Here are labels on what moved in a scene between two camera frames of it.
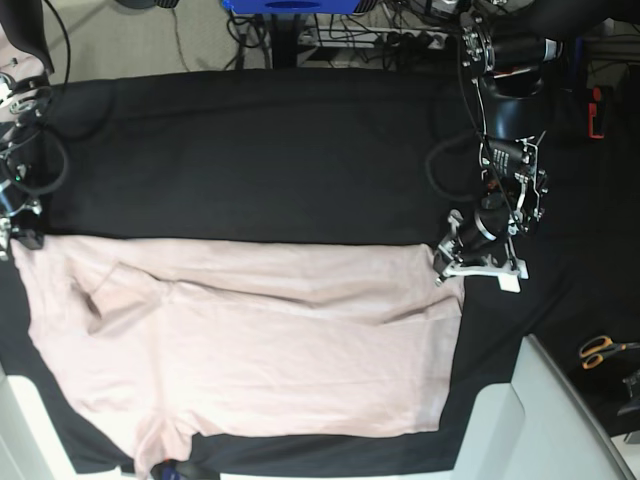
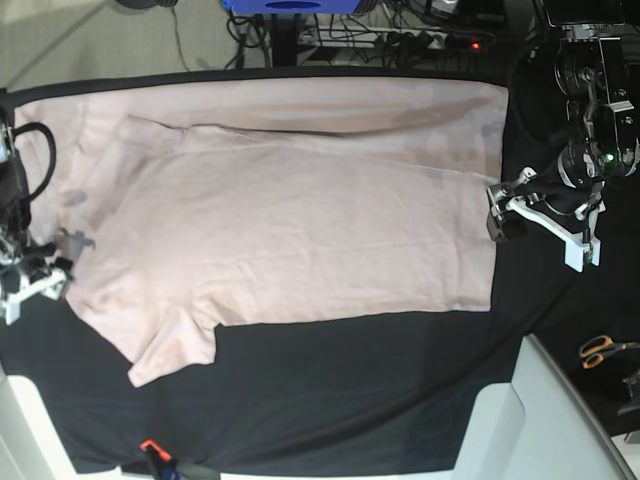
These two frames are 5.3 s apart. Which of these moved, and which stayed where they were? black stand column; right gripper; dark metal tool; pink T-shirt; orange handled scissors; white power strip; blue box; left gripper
Moved: right gripper; left gripper; pink T-shirt
Stayed: blue box; black stand column; orange handled scissors; dark metal tool; white power strip
